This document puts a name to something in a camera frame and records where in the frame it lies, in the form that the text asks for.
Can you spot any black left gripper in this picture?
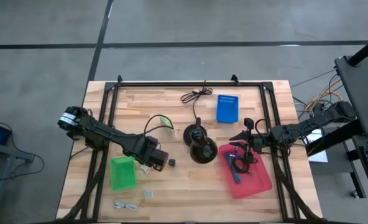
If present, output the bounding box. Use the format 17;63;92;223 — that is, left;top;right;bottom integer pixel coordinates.
131;134;170;172

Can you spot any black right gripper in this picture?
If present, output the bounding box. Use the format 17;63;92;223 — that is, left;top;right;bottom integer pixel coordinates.
228;117;265;165

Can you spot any black cable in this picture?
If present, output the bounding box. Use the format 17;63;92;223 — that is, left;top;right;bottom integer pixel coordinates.
230;154;255;177

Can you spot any blue cable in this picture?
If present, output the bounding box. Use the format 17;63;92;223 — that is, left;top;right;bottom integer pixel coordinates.
223;151;242;184

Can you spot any red plastic bin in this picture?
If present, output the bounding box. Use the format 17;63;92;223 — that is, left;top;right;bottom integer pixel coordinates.
218;140;274;199

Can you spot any green plastic bin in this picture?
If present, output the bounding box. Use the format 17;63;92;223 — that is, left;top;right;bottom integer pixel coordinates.
109;154;137;192

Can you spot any green flat pack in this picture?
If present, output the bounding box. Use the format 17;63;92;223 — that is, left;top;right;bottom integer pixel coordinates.
159;114;176;138

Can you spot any blue plastic basket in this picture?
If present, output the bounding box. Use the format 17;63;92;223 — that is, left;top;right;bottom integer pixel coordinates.
216;94;239;124

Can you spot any black joystick controller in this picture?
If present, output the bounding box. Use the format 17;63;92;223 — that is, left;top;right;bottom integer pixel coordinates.
183;117;219;165

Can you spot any white paper sheet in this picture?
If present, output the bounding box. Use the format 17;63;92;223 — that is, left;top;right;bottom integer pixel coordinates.
305;129;329;164

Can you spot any dark grey desk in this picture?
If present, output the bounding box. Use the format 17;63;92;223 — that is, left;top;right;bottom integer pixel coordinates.
334;54;368;212

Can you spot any grey metal stand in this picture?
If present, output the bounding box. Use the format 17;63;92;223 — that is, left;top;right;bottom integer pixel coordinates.
0;144;45;224

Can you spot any black pole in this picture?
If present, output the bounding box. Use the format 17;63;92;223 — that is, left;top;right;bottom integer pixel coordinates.
347;32;368;67

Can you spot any black lamp power cord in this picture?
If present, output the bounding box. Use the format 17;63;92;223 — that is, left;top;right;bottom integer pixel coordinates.
180;80;214;121

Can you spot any black aluminium table frame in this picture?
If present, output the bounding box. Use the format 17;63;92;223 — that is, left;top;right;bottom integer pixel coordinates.
55;74;324;224

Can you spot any yellow floor cable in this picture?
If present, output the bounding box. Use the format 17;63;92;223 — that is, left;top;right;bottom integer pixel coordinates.
305;88;346;113

